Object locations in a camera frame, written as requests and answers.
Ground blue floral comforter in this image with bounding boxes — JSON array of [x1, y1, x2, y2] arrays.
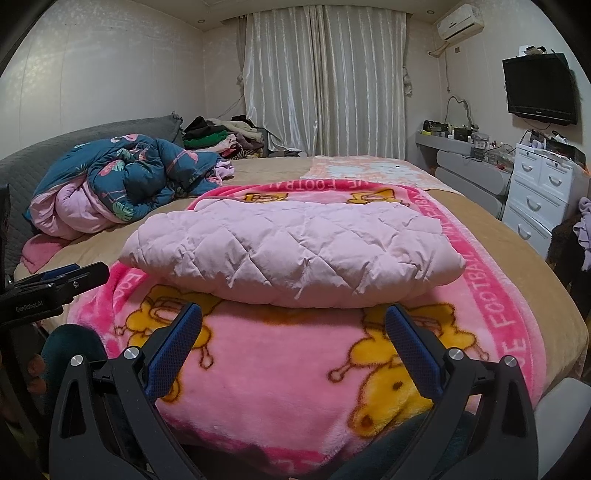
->
[[28, 134, 227, 240]]

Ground white drawer cabinet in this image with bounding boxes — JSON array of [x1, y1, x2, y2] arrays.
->
[[502, 142, 591, 245]]

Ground grey dressing desk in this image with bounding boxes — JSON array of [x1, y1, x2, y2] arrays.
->
[[416, 131, 515, 220]]

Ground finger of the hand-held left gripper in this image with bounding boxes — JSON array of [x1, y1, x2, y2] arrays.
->
[[46, 262, 110, 303], [21, 264, 80, 286]]

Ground clutter of small desk items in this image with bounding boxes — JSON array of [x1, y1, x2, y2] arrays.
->
[[422, 119, 515, 164]]

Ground white pleated curtain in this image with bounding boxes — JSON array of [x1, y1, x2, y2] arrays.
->
[[238, 4, 409, 160]]

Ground pink towel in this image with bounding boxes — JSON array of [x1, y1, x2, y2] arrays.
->
[[21, 233, 63, 274]]

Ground black boxes and gadgets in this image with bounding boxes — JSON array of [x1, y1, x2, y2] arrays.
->
[[526, 129, 589, 167]]

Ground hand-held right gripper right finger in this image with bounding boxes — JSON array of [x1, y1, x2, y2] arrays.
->
[[385, 302, 540, 480]]

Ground person's dark teal trousers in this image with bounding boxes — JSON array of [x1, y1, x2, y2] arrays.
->
[[41, 323, 467, 480]]

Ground pink quilted jacket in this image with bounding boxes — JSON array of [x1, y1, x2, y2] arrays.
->
[[117, 198, 467, 309]]

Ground dark fluffy garment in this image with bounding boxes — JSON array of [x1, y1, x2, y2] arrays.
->
[[547, 217, 591, 296]]

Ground black flat television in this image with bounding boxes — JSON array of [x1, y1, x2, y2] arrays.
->
[[502, 53, 578, 126]]

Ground pile of folded clothes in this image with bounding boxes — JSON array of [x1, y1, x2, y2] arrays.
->
[[182, 115, 269, 161]]

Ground peach printed blanket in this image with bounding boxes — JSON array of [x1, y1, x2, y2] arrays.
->
[[300, 156, 458, 192]]

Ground grey padded headboard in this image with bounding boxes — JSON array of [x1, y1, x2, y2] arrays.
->
[[0, 111, 185, 264]]

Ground pink printed fleece blanket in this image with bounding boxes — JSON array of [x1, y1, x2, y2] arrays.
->
[[67, 182, 548, 467]]

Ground grey gooseneck holder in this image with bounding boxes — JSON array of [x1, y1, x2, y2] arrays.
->
[[445, 95, 472, 125]]

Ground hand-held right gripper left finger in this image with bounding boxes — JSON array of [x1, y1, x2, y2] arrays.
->
[[48, 301, 204, 480]]

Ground person's left hand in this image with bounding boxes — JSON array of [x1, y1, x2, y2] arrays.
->
[[26, 357, 48, 385]]

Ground white air conditioner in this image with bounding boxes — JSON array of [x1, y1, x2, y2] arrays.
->
[[436, 4, 485, 41]]

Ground purple hanging garment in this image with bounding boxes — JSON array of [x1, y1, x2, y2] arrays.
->
[[573, 196, 591, 271]]

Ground white bed frame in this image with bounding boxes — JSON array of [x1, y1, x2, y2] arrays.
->
[[536, 377, 591, 480]]

